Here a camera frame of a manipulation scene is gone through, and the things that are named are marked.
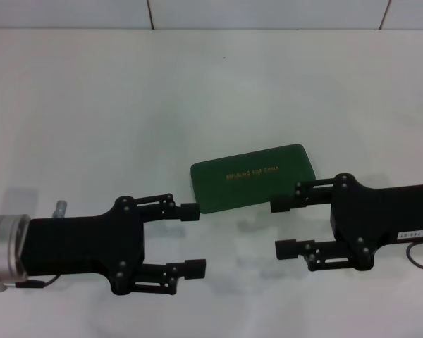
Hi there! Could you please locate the left gripper silver plug post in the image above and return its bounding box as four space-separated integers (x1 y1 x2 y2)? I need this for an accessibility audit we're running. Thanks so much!
52 200 69 219

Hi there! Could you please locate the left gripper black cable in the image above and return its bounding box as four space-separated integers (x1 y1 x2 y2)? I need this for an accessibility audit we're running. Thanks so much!
0 274 63 292

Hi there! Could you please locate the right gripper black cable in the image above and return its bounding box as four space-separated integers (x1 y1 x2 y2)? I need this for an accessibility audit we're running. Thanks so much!
405 242 423 272

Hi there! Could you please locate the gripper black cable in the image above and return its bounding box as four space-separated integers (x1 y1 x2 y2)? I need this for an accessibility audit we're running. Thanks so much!
405 242 423 272
0 274 63 292

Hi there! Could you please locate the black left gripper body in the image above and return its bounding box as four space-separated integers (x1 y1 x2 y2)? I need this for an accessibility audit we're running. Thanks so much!
22 194 154 296

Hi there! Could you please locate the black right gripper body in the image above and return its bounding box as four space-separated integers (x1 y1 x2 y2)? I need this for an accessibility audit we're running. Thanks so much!
329 173 423 273

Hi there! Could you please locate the green glasses case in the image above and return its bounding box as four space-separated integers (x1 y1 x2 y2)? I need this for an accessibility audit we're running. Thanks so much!
190 142 317 215

